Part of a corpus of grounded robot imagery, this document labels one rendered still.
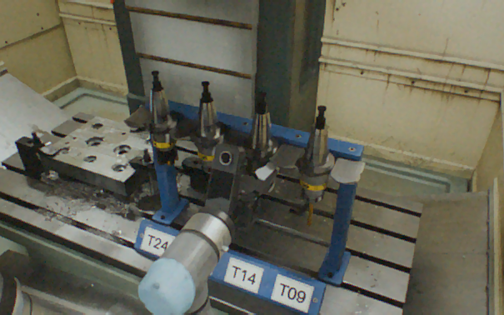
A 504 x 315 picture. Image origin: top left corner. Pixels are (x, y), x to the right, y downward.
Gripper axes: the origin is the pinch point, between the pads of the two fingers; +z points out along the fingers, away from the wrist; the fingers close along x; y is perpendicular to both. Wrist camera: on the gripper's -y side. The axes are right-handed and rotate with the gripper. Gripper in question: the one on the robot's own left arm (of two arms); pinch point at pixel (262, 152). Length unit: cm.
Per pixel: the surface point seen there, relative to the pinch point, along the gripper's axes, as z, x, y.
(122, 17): 58, -81, 4
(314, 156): -3.0, 11.0, -4.6
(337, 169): -1.5, 15.0, -2.0
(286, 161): -3.0, 5.9, -1.9
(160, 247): -10.0, -20.4, 27.1
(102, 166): 3, -47, 22
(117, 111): 83, -117, 65
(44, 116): 46, -123, 50
